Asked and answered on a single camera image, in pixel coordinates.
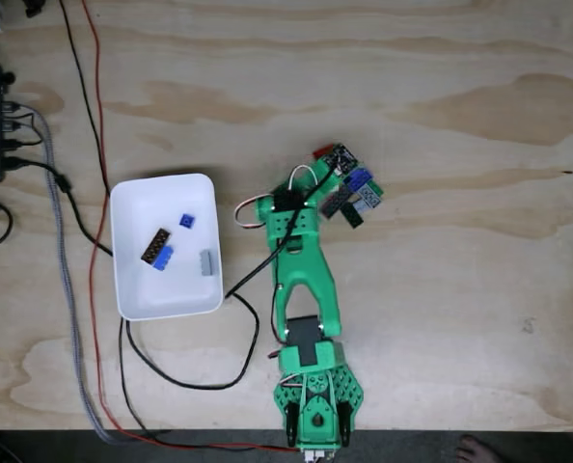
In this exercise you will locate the bare camera circuit board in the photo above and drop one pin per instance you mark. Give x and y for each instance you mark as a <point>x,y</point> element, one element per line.
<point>339,156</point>

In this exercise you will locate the long dark grey lego brick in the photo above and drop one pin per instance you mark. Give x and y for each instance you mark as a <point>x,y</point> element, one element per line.
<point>335,202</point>

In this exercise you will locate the long dark brown lego brick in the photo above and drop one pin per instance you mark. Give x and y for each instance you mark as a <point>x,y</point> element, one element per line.
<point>155,247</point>

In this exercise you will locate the blue two-by-four lego brick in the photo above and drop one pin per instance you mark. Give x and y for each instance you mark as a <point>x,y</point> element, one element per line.
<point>356,185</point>
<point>165,259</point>

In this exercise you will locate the white plastic bin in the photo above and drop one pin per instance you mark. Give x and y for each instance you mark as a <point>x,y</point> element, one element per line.
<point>171,294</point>

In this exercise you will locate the light grey two-by-two lego brick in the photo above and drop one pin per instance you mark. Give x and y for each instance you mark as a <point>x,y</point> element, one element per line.
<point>359,206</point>

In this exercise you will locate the person's foot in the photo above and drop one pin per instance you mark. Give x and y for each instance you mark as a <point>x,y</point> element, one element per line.
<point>474,451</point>

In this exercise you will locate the light grey two-by-four lego brick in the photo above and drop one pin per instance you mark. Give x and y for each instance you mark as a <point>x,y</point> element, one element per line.
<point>208,263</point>
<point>371,198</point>

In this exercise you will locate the dark green two-by-four lego brick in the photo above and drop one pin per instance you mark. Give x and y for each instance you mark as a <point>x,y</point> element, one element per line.
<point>354,215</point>

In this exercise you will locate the black round knob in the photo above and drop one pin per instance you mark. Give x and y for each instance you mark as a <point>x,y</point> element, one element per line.
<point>8,77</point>

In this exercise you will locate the blue two-by-two lego brick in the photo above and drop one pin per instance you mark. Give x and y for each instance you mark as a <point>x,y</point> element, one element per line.
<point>360,174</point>
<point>186,221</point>

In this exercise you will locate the red lego brick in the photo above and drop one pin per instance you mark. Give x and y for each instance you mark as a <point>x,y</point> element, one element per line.
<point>321,150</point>

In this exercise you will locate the small black object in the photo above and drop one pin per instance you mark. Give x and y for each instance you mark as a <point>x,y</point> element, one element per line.
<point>35,7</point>

